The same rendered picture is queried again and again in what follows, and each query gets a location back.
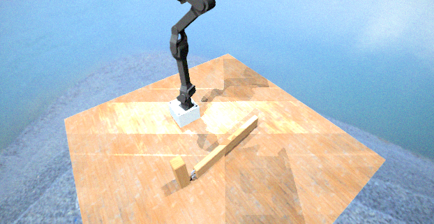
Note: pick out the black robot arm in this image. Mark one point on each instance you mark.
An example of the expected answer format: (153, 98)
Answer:
(179, 48)

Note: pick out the wooden post with dark slot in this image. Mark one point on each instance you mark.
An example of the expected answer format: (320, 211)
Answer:
(180, 171)

